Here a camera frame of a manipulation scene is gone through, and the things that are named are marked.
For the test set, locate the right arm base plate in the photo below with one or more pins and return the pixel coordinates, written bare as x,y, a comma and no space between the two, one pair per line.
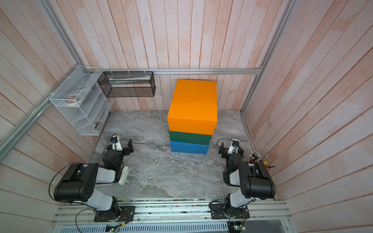
218,211

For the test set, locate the white rectangular eraser bar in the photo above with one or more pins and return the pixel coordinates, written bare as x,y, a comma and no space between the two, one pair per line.
124,174

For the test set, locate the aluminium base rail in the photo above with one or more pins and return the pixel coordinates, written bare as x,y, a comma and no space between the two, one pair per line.
176,216

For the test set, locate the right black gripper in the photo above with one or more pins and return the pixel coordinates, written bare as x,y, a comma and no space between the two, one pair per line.
223,149

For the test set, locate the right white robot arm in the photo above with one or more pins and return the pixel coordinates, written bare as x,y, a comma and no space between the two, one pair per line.
252,178

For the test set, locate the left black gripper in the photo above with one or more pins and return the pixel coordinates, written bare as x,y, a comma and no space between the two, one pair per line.
127,152

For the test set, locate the papers in black basket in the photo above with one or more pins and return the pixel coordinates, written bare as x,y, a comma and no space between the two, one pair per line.
131,80

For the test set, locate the green shoebox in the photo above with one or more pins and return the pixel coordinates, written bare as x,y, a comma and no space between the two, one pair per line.
190,138

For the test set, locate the white wire shelf rack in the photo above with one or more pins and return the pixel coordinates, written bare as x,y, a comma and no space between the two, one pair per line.
82,102

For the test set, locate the orange shoebox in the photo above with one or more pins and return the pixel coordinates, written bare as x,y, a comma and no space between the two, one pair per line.
194,107

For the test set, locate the tape roll in rack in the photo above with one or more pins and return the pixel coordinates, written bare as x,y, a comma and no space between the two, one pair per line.
73,99

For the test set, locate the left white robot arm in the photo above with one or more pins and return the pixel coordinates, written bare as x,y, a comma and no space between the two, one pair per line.
78,183

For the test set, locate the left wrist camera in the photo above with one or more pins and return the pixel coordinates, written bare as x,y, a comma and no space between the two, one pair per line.
115,143

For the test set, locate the horizontal aluminium wall rail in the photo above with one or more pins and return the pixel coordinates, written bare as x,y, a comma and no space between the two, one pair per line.
189,71

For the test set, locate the black mesh wall basket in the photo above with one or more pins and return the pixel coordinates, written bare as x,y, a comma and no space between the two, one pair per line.
126,90

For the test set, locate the blue shoebox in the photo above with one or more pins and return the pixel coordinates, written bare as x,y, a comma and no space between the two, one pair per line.
183,147

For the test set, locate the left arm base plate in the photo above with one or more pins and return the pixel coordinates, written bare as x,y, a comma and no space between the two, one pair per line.
115,214

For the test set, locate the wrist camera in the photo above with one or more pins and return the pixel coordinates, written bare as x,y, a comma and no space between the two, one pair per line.
234,147
115,143

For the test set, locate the pens in cup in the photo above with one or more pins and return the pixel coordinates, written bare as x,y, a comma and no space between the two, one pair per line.
263,161

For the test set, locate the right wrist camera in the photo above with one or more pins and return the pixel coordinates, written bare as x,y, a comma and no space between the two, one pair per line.
234,147

